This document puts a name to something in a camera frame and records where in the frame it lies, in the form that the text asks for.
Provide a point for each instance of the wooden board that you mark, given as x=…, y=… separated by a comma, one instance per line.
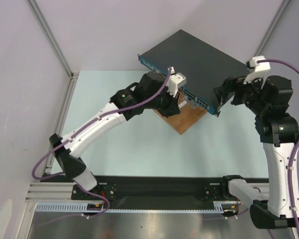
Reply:
x=186, y=119

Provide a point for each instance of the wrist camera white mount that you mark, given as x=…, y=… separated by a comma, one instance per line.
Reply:
x=174, y=81
x=258, y=67

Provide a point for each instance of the right aluminium frame post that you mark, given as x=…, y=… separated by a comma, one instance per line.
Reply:
x=284, y=5

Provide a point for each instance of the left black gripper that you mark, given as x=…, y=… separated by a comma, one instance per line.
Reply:
x=172, y=107

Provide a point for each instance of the slotted cable duct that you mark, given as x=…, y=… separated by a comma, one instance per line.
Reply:
x=206, y=207

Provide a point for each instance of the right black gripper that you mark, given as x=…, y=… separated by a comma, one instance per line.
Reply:
x=229, y=90

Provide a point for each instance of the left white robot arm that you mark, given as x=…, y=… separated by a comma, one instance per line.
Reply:
x=154, y=91

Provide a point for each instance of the aluminium frame post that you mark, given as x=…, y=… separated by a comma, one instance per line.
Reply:
x=284, y=5
x=42, y=22

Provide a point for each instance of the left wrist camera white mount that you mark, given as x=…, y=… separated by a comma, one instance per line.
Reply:
x=174, y=81

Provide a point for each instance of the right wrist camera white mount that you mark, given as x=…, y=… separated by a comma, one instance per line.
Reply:
x=258, y=67

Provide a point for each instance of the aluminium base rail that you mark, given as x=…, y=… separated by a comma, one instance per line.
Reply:
x=49, y=192

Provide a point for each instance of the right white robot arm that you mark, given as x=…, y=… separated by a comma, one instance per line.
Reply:
x=279, y=132

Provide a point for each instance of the left aluminium frame post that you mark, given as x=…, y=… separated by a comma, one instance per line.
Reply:
x=42, y=22

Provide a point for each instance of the black network switch blue front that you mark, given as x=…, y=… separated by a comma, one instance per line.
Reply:
x=204, y=66

